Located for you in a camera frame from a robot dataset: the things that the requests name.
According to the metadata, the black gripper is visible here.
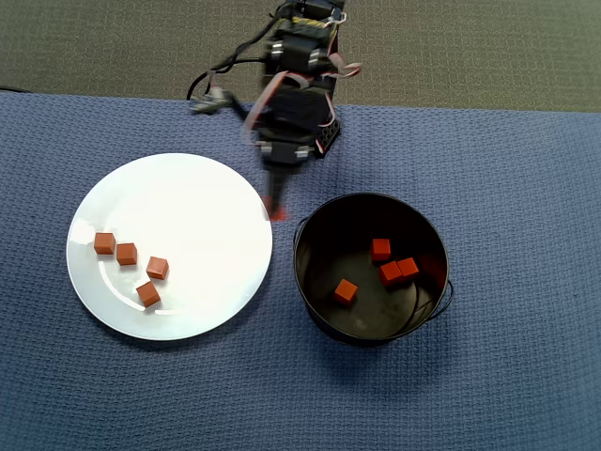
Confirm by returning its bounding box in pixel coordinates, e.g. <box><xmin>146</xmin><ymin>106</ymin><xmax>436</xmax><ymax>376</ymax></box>
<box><xmin>254</xmin><ymin>86</ymin><xmax>333</xmax><ymax>210</ymax></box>

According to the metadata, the red cube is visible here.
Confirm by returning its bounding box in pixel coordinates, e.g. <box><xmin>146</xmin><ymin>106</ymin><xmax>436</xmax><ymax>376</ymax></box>
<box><xmin>135</xmin><ymin>281</ymin><xmax>162</xmax><ymax>309</ymax></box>
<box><xmin>262</xmin><ymin>194</ymin><xmax>288</xmax><ymax>222</ymax></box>
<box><xmin>370</xmin><ymin>238</ymin><xmax>393</xmax><ymax>262</ymax></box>
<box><xmin>378</xmin><ymin>260</ymin><xmax>405</xmax><ymax>288</ymax></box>
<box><xmin>333</xmin><ymin>278</ymin><xmax>359</xmax><ymax>307</ymax></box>
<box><xmin>145</xmin><ymin>256</ymin><xmax>170</xmax><ymax>282</ymax></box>
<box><xmin>116</xmin><ymin>241</ymin><xmax>139</xmax><ymax>267</ymax></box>
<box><xmin>93</xmin><ymin>231</ymin><xmax>116</xmax><ymax>257</ymax></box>
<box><xmin>396</xmin><ymin>257</ymin><xmax>420</xmax><ymax>280</ymax></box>

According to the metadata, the white round plate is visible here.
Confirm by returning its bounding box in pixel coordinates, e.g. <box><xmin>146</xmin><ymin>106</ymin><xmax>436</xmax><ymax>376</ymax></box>
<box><xmin>66</xmin><ymin>152</ymin><xmax>274</xmax><ymax>341</ymax></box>

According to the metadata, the black metal bucket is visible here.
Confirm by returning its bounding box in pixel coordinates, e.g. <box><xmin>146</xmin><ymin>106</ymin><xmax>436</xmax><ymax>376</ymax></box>
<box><xmin>292</xmin><ymin>192</ymin><xmax>455</xmax><ymax>349</ymax></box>

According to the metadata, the blue waffle cloth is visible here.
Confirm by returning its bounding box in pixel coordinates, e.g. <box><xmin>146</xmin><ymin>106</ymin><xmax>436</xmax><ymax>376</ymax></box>
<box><xmin>0</xmin><ymin>91</ymin><xmax>601</xmax><ymax>451</ymax></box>

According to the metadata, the white red gripper servo wire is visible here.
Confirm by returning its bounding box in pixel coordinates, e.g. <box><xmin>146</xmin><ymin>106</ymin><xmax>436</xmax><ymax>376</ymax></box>
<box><xmin>241</xmin><ymin>70</ymin><xmax>290</xmax><ymax>142</ymax></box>

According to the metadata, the small wrist camera board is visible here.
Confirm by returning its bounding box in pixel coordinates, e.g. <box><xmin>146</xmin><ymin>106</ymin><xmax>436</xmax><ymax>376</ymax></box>
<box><xmin>190</xmin><ymin>88</ymin><xmax>236</xmax><ymax>117</ymax></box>

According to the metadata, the black base cable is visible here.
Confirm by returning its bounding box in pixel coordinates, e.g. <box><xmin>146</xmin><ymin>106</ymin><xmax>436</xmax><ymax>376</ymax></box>
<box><xmin>186</xmin><ymin>54</ymin><xmax>269</xmax><ymax>102</ymax></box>

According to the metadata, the white red arm servo wire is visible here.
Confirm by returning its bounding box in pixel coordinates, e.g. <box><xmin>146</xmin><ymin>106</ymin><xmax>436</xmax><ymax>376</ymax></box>
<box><xmin>323</xmin><ymin>11</ymin><xmax>363</xmax><ymax>81</ymax></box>

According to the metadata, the black camera cable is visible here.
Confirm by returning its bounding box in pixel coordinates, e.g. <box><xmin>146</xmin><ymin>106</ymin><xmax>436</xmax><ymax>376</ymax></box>
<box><xmin>206</xmin><ymin>18</ymin><xmax>283</xmax><ymax>102</ymax></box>

